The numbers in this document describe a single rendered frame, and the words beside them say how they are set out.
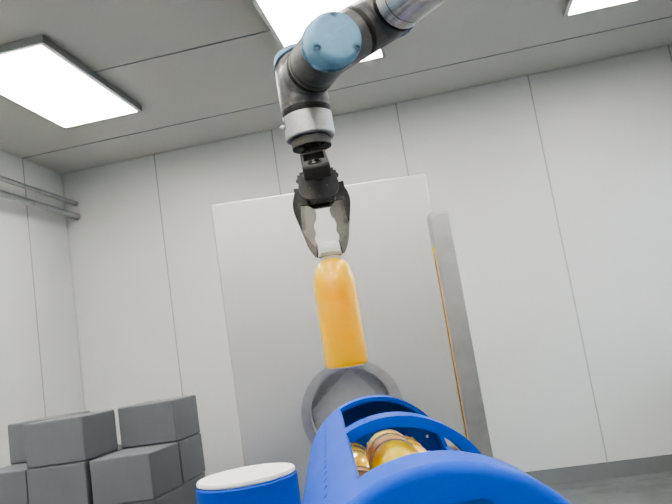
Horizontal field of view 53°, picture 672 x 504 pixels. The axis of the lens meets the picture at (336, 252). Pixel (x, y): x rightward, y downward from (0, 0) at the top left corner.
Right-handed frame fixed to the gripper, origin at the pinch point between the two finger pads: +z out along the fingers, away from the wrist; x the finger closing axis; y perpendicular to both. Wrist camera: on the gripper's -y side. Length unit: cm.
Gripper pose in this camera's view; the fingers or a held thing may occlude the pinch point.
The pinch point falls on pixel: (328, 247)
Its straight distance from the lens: 116.6
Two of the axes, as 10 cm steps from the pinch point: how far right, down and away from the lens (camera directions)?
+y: 0.1, 1.4, 9.9
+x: -9.9, 1.6, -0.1
